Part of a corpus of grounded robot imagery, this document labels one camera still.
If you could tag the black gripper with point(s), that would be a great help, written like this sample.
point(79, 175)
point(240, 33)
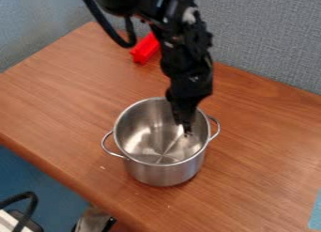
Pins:
point(190, 86)

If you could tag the stainless steel pot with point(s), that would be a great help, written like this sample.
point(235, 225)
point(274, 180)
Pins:
point(160, 155)

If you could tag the red plastic block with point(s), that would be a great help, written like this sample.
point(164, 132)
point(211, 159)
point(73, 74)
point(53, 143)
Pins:
point(144, 49)

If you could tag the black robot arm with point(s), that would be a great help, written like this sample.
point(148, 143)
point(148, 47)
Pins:
point(184, 40)

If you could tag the grey black object under table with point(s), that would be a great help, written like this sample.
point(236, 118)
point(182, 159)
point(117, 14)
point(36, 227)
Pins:
point(93, 221)

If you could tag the white black device corner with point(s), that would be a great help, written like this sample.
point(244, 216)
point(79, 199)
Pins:
point(9, 219)

